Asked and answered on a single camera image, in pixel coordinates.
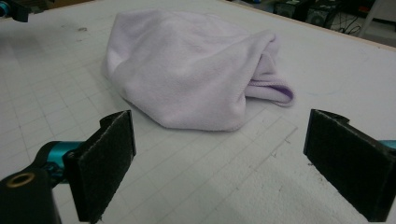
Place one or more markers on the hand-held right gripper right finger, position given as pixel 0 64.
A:
pixel 348 161

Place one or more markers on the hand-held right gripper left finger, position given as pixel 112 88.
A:
pixel 99 168

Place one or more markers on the lilac towel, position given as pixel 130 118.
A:
pixel 186 71

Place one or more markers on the white grid foam mat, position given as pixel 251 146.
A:
pixel 311 77

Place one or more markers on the white desk leg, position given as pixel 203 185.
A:
pixel 370 18

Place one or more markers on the black computer tower round fan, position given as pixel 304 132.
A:
pixel 320 15

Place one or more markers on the large black computer tower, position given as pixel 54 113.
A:
pixel 292 9

